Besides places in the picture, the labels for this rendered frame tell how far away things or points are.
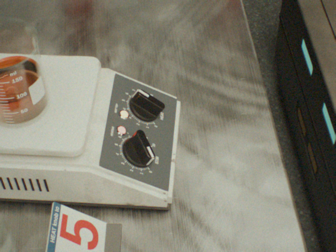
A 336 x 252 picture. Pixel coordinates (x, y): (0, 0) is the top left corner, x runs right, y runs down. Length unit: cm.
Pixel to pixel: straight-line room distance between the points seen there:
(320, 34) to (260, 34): 53
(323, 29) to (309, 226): 44
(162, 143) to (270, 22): 133
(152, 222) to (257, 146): 14
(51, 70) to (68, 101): 5
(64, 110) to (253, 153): 20
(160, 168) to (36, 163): 12
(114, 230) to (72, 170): 8
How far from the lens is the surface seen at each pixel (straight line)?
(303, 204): 158
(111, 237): 65
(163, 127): 68
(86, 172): 62
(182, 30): 83
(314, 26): 143
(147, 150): 63
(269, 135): 72
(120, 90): 68
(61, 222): 63
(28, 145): 61
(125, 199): 64
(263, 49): 189
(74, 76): 66
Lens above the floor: 131
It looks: 51 degrees down
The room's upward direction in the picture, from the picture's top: 2 degrees counter-clockwise
